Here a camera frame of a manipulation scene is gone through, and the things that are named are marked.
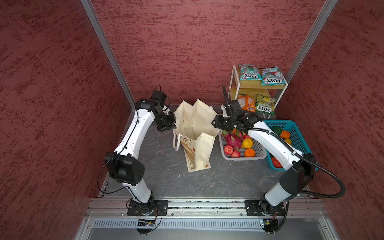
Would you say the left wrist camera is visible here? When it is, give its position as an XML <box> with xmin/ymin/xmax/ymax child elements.
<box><xmin>151</xmin><ymin>90</ymin><xmax>167</xmax><ymax>106</ymax></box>

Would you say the teal Fox's candy bag right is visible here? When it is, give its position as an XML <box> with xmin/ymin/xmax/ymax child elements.
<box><xmin>261</xmin><ymin>66</ymin><xmax>286</xmax><ymax>86</ymax></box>

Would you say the red apple front left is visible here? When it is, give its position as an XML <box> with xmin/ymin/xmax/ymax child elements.
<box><xmin>223</xmin><ymin>145</ymin><xmax>234</xmax><ymax>155</ymax></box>

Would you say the green Fox's candy bag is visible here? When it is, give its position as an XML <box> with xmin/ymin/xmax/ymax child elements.
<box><xmin>255</xmin><ymin>95</ymin><xmax>277</xmax><ymax>116</ymax></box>

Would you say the pink dragon fruit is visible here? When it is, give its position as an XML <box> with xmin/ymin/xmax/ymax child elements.
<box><xmin>222</xmin><ymin>130</ymin><xmax>242</xmax><ymax>149</ymax></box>

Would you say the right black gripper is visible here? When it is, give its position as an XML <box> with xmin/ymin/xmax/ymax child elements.
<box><xmin>211</xmin><ymin>114</ymin><xmax>236</xmax><ymax>131</ymax></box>

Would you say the orange fruit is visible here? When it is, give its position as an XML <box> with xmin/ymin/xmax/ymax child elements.
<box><xmin>244</xmin><ymin>148</ymin><xmax>256</xmax><ymax>158</ymax></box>

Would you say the yellow bell pepper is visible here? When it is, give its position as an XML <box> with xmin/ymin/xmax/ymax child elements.
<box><xmin>284</xmin><ymin>139</ymin><xmax>292</xmax><ymax>145</ymax></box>

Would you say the teal plastic vegetable basket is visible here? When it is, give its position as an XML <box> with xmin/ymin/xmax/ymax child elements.
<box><xmin>264</xmin><ymin>120</ymin><xmax>312</xmax><ymax>172</ymax></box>

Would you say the aluminium rail frame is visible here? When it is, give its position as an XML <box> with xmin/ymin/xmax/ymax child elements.
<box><xmin>76</xmin><ymin>198</ymin><xmax>339</xmax><ymax>240</ymax></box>

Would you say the teal fox's candy bag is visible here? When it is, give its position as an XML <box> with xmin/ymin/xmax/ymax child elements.
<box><xmin>261</xmin><ymin>66</ymin><xmax>286</xmax><ymax>86</ymax></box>
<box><xmin>239</xmin><ymin>65</ymin><xmax>262</xmax><ymax>81</ymax></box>

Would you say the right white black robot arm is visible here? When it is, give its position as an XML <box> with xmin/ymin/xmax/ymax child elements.
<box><xmin>212</xmin><ymin>114</ymin><xmax>316</xmax><ymax>215</ymax></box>

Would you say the black corrugated cable conduit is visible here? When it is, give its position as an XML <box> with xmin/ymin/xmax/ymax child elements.
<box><xmin>221</xmin><ymin>84</ymin><xmax>347</xmax><ymax>199</ymax></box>

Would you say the white wooden two-tier shelf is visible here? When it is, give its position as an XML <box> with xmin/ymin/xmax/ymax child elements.
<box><xmin>228</xmin><ymin>66</ymin><xmax>288</xmax><ymax>117</ymax></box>

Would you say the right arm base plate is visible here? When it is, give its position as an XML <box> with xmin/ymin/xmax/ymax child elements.
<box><xmin>244</xmin><ymin>200</ymin><xmax>286</xmax><ymax>217</ymax></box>

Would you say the small red fruit front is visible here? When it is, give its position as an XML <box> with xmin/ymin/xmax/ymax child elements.
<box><xmin>231</xmin><ymin>150</ymin><xmax>241</xmax><ymax>158</ymax></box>

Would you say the cream floral tote bag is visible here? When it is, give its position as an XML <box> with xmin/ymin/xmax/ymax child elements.
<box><xmin>173</xmin><ymin>100</ymin><xmax>221</xmax><ymax>173</ymax></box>

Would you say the yellow lemon fruit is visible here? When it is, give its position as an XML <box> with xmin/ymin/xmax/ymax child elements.
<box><xmin>242</xmin><ymin>138</ymin><xmax>254</xmax><ymax>149</ymax></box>

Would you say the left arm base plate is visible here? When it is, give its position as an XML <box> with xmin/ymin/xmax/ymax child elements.
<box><xmin>126</xmin><ymin>199</ymin><xmax>169</xmax><ymax>217</ymax></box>

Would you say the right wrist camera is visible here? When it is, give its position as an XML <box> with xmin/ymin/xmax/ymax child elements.
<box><xmin>224</xmin><ymin>100</ymin><xmax>245</xmax><ymax>119</ymax></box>

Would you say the green bell pepper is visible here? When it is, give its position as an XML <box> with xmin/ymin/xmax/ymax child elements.
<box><xmin>270</xmin><ymin>126</ymin><xmax>283</xmax><ymax>136</ymax></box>

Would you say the teal Fox's candy bag left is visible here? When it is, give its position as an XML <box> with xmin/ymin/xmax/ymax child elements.
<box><xmin>239</xmin><ymin>65</ymin><xmax>262</xmax><ymax>81</ymax></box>

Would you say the white plastic fruit basket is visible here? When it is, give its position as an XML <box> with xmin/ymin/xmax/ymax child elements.
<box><xmin>219</xmin><ymin>130</ymin><xmax>267</xmax><ymax>161</ymax></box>

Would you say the orange bell pepper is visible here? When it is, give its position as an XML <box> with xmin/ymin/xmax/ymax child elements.
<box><xmin>280</xmin><ymin>130</ymin><xmax>291</xmax><ymax>139</ymax></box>

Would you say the orange snack bag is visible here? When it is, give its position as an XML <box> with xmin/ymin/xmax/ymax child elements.
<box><xmin>237</xmin><ymin>94</ymin><xmax>256</xmax><ymax>113</ymax></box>

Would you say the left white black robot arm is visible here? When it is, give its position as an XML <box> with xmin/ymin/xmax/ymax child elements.
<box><xmin>104</xmin><ymin>97</ymin><xmax>176</xmax><ymax>216</ymax></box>

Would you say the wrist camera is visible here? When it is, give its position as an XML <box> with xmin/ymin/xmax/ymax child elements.
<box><xmin>224</xmin><ymin>100</ymin><xmax>245</xmax><ymax>119</ymax></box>
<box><xmin>151</xmin><ymin>90</ymin><xmax>167</xmax><ymax>106</ymax></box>

